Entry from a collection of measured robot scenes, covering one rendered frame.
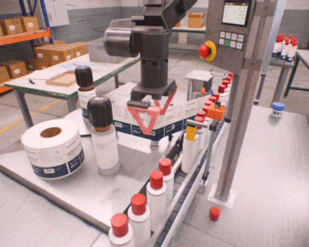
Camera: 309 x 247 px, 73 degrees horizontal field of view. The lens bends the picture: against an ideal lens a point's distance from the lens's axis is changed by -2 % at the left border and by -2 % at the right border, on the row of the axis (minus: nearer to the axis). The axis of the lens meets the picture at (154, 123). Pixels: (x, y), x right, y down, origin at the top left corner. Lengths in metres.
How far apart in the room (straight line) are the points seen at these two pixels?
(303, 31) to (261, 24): 7.76
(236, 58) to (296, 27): 7.70
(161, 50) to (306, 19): 7.95
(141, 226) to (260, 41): 0.50
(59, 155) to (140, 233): 0.42
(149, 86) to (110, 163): 0.44
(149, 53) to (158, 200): 0.36
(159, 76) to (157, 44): 0.06
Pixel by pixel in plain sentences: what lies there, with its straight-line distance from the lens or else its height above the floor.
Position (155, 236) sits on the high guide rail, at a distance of 0.58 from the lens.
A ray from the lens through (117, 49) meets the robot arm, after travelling 0.45.
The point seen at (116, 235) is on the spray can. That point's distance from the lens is 0.48.
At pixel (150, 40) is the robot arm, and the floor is 1.39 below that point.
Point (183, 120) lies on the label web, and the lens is 0.98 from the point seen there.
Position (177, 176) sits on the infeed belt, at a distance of 0.83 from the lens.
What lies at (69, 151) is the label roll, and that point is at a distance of 0.83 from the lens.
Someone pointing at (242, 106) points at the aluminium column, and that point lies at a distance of 0.63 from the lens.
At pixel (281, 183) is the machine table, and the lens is 1.00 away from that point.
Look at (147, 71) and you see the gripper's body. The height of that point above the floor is 1.33.
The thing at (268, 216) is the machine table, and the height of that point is 0.83.
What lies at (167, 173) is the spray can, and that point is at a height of 1.06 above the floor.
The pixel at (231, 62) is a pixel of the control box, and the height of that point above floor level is 1.32.
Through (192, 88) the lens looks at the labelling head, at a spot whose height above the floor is 1.07.
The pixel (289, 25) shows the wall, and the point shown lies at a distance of 8.24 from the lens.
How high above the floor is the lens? 1.46
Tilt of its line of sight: 31 degrees down
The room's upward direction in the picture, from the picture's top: straight up
